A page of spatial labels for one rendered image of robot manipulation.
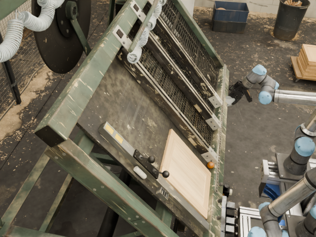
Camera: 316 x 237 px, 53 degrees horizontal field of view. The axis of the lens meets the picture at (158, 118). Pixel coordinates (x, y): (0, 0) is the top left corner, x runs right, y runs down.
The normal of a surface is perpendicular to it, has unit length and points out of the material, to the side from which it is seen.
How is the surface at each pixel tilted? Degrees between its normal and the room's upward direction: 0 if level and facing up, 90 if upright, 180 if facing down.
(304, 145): 8
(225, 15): 90
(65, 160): 90
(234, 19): 90
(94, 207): 0
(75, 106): 50
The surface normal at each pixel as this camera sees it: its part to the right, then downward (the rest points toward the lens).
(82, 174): -0.19, 0.65
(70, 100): 0.77, -0.36
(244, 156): 0.04, -0.74
